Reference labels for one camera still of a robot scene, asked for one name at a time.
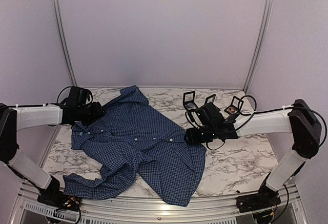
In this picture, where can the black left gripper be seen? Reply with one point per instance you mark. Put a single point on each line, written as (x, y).
(97, 113)

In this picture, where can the black open display box right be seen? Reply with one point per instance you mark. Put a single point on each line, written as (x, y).
(237, 103)

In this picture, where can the black open display box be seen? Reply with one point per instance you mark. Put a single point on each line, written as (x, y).
(237, 103)
(210, 100)
(189, 97)

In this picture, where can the black open display box left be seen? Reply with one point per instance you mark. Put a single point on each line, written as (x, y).
(189, 97)

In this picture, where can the blue plaid shirt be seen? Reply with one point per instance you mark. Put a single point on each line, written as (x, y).
(133, 139)

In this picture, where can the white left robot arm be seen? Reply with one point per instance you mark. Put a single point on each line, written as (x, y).
(79, 106)

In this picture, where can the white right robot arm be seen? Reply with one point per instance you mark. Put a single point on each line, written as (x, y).
(308, 128)

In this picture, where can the aluminium front frame rail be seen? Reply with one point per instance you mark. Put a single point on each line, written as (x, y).
(213, 209)

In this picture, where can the black wrist camera on right gripper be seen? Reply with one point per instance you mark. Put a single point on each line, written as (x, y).
(193, 119)

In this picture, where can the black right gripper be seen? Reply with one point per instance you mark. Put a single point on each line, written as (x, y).
(192, 139)

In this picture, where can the black open display box middle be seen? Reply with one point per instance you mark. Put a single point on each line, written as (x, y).
(210, 100)

